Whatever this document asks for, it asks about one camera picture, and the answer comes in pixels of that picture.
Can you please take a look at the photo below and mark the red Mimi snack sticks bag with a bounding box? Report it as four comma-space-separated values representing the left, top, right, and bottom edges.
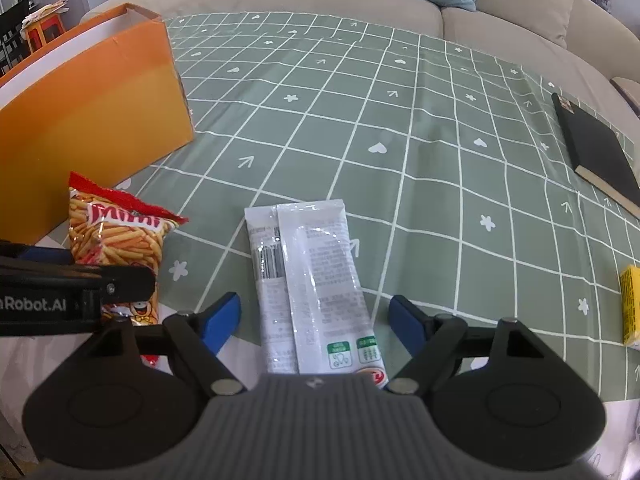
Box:
67, 171, 190, 366

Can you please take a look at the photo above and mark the white long snack packet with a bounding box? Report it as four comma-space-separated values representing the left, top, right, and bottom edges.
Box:
245, 200, 388, 387

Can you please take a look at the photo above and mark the green checked tablecloth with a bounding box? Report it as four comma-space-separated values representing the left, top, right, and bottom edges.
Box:
122, 12, 639, 401

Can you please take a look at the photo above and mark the orange cardboard box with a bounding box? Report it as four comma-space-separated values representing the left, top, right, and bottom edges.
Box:
1, 3, 194, 245

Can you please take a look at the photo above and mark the black dining chair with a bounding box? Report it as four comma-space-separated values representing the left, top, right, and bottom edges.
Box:
0, 0, 30, 75

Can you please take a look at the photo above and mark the yellow small box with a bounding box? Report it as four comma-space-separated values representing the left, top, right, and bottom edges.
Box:
620, 266, 640, 351

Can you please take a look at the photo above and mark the red stool stack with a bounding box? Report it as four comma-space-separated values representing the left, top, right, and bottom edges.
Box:
22, 11, 65, 53

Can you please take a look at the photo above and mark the black notebook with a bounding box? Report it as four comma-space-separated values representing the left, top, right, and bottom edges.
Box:
551, 92, 639, 218

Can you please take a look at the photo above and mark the beige sofa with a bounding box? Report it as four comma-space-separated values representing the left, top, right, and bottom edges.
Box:
85, 0, 639, 122

